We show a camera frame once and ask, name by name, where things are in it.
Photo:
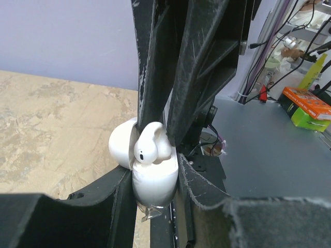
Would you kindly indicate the white earbud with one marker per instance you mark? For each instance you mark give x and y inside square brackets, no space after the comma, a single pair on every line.
[153,144]

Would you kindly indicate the orange and green box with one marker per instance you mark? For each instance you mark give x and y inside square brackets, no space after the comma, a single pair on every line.
[305,110]

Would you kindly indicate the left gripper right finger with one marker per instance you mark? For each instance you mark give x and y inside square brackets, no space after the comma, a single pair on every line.
[202,215]

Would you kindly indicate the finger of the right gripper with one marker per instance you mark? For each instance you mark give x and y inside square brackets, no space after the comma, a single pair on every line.
[208,59]
[158,27]

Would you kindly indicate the white earbud charging case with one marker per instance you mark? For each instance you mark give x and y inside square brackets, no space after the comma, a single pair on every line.
[154,185]

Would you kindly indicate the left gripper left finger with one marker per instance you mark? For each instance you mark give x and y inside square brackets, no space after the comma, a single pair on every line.
[102,214]

